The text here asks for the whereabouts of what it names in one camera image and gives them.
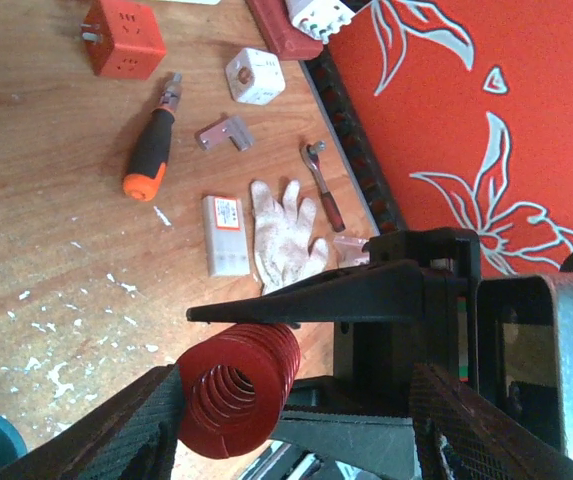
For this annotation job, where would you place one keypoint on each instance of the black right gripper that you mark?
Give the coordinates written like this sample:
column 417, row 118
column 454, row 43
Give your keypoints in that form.
column 400, row 309

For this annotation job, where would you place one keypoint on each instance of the white bench power supply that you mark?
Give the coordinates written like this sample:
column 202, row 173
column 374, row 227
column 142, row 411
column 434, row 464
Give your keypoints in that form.
column 319, row 19

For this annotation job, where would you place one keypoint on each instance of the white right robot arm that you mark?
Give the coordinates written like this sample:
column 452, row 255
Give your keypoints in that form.
column 516, row 352

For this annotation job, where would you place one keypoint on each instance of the orange cube power socket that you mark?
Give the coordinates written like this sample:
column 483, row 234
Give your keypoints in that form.
column 122, row 39

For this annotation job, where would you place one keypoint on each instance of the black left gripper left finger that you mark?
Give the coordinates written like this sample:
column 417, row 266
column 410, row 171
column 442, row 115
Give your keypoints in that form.
column 132, row 435

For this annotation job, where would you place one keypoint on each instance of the aluminium L bracket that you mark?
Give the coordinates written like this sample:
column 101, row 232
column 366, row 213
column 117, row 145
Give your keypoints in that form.
column 233, row 129

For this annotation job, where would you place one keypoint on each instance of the white work glove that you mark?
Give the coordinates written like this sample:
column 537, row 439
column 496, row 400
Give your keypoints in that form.
column 284, row 250

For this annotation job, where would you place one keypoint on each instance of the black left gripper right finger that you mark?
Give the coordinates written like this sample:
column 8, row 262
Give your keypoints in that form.
column 460, row 435

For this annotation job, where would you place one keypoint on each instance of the orange black screwdriver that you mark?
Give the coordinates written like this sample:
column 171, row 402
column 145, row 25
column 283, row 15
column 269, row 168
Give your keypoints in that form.
column 149, row 158

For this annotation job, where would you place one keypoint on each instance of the white cube power socket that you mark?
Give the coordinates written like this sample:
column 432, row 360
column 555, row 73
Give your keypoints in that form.
column 255, row 77

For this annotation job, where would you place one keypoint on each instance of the translucent box with warning label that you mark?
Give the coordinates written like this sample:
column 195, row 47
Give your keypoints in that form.
column 225, row 237

